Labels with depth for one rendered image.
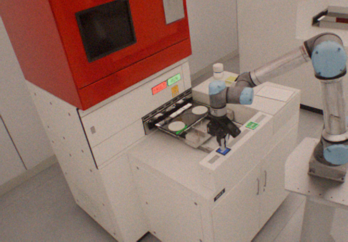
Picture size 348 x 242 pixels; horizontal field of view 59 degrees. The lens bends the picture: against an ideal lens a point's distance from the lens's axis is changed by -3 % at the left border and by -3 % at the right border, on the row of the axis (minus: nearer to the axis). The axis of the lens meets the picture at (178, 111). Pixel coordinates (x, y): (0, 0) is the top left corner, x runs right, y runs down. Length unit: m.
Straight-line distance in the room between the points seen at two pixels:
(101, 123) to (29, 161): 1.75
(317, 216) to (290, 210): 0.74
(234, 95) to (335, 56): 0.43
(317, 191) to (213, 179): 0.49
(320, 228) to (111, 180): 1.22
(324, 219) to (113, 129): 1.25
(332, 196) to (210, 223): 0.60
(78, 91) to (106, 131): 0.34
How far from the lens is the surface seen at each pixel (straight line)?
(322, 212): 1.86
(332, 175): 1.66
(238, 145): 1.61
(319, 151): 1.63
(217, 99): 1.38
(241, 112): 1.96
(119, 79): 1.66
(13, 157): 3.31
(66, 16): 1.46
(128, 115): 1.83
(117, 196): 2.03
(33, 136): 3.30
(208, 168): 1.49
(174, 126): 1.90
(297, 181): 1.64
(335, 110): 1.34
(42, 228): 2.89
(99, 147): 1.78
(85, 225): 2.73
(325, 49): 1.21
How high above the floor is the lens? 1.95
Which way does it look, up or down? 31 degrees down
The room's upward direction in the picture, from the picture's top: 8 degrees counter-clockwise
